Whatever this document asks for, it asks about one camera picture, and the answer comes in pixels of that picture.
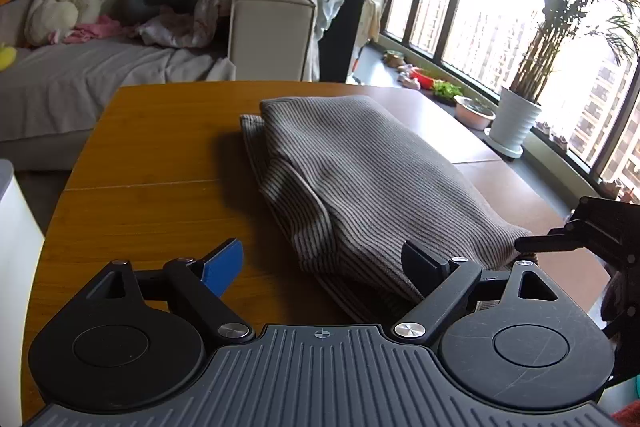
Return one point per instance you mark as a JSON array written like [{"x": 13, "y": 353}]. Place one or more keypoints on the pink slipper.
[
  {"x": 407, "y": 69},
  {"x": 410, "y": 82}
]

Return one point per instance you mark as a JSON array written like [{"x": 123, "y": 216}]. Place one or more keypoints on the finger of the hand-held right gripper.
[{"x": 540, "y": 244}]

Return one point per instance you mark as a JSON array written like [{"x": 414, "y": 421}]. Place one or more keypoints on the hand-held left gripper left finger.
[{"x": 222, "y": 264}]

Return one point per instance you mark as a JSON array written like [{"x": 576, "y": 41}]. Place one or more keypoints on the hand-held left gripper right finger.
[{"x": 420, "y": 264}]

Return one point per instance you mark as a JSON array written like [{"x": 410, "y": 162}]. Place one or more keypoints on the pink cloth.
[{"x": 95, "y": 31}]

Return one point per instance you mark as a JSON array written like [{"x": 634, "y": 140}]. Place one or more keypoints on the beige sofa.
[{"x": 272, "y": 37}]

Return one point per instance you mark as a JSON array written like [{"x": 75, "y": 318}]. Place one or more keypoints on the striped knit sweater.
[{"x": 350, "y": 167}]

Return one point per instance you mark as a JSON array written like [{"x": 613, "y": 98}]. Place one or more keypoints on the white appliance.
[{"x": 20, "y": 282}]

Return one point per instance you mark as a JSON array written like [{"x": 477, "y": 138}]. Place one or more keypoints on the person's right hand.
[{"x": 622, "y": 292}]

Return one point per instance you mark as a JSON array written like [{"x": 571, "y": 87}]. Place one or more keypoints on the small yellow plush toy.
[{"x": 6, "y": 57}]

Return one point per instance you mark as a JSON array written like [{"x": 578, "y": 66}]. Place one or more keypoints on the small brown planter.
[{"x": 394, "y": 58}]

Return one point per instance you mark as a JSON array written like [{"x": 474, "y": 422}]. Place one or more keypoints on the black window frame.
[{"x": 414, "y": 12}]

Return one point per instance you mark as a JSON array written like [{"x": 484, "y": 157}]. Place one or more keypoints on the red container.
[{"x": 425, "y": 79}]

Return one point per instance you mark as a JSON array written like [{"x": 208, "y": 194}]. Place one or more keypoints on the beige hanging cloth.
[{"x": 371, "y": 19}]

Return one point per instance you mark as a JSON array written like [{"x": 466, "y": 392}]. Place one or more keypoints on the grey sofa cover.
[{"x": 75, "y": 74}]

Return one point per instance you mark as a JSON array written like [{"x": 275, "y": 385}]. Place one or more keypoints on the white crumpled cloth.
[{"x": 170, "y": 29}]

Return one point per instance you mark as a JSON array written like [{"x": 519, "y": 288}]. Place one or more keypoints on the palm plant in white pot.
[{"x": 515, "y": 122}]

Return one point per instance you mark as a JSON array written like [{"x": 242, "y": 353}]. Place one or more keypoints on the green plant tray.
[{"x": 446, "y": 89}]

